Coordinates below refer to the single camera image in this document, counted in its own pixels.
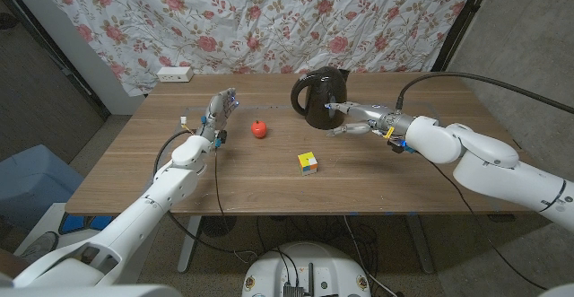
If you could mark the grey sneaker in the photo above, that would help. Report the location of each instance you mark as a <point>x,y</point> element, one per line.
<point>40,246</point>

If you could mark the red ball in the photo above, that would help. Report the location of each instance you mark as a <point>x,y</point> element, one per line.
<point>258,129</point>

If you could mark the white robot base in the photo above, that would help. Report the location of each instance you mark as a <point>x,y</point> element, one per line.
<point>309,265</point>

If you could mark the white table leg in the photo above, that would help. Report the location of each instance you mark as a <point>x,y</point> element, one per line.
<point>188,247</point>

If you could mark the black electric kettle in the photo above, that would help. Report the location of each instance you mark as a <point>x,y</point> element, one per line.
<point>320,95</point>

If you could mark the person brown leg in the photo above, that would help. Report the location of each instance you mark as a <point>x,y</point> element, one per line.
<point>11,265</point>

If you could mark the multicoloured rubiks cube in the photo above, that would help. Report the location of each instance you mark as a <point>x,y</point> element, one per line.
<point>307,162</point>

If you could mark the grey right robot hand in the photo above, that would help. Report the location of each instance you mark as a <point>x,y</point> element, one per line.
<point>385,119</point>

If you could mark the black round floor disc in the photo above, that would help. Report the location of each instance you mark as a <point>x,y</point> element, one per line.
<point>217,226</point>

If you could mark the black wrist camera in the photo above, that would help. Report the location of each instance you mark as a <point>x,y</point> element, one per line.
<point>222,136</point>
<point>398,147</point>

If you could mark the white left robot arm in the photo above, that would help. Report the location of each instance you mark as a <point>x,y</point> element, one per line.
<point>143,212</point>

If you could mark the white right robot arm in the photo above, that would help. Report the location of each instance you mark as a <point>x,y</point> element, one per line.
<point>493,167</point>

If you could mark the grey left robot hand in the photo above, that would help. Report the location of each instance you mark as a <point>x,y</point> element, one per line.
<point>217,110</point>

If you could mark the grey table leg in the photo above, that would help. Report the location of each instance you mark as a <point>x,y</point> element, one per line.
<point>421,247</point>

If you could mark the blue black floor pad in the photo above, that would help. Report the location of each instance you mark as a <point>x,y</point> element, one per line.
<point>80,224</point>

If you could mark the white power strip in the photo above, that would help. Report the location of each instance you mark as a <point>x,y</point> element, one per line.
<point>174,74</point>

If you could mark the floral print backdrop cloth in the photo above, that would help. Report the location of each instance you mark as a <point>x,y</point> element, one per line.
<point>251,19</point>

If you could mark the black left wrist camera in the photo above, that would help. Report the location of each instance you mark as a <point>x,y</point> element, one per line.
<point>222,136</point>

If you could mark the blue plastic bin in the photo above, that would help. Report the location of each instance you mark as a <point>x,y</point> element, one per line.
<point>31,176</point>

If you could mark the white floor mat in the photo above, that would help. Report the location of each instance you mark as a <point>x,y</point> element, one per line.
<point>47,218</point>

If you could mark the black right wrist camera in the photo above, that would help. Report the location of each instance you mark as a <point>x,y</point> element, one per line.
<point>398,147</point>

